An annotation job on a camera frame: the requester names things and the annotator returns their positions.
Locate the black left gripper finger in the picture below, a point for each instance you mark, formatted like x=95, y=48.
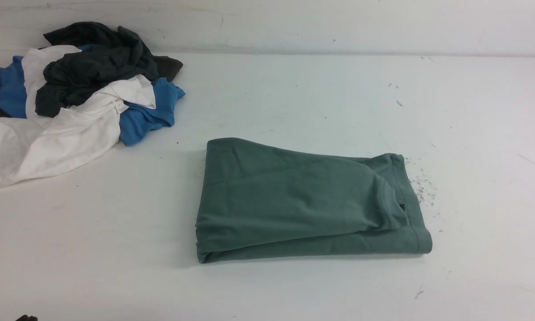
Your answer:
x=27, y=318

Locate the green long-sleeve top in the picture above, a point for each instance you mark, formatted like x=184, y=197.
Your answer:
x=260, y=202

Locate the white t-shirt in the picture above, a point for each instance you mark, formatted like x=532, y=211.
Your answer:
x=21, y=165

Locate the blue t-shirt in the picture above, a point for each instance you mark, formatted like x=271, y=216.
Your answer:
x=147, y=116

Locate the dark grey t-shirt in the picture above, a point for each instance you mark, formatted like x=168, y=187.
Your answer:
x=108, y=56

